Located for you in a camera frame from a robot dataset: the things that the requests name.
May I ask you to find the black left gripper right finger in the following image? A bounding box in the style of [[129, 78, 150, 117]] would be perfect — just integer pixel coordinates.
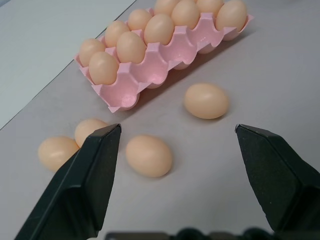
[[234, 123, 320, 233]]

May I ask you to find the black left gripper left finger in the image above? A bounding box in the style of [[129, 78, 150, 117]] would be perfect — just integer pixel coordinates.
[[14, 123, 123, 240]]

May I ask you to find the pink egg tray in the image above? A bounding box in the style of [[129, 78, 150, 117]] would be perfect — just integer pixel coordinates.
[[73, 7, 255, 113]]

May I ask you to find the beige egg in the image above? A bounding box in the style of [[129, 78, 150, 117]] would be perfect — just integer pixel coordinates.
[[37, 136, 81, 173], [171, 1, 201, 30], [153, 0, 184, 16], [125, 134, 173, 178], [184, 82, 230, 120], [196, 0, 225, 15], [127, 9, 153, 31], [78, 38, 107, 68], [74, 118, 110, 149], [215, 0, 248, 30], [104, 20, 131, 48], [116, 31, 147, 64], [143, 13, 175, 46], [88, 51, 119, 85]]

